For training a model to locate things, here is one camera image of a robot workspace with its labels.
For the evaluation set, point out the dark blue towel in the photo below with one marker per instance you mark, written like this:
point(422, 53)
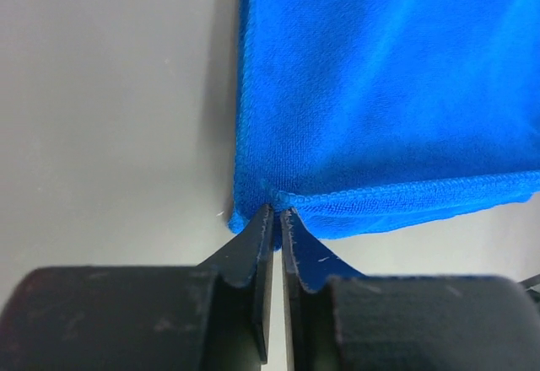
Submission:
point(373, 115)

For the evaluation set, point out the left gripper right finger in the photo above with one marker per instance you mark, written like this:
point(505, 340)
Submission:
point(340, 319)

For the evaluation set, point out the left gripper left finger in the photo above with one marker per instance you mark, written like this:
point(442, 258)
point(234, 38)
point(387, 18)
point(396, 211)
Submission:
point(211, 316)

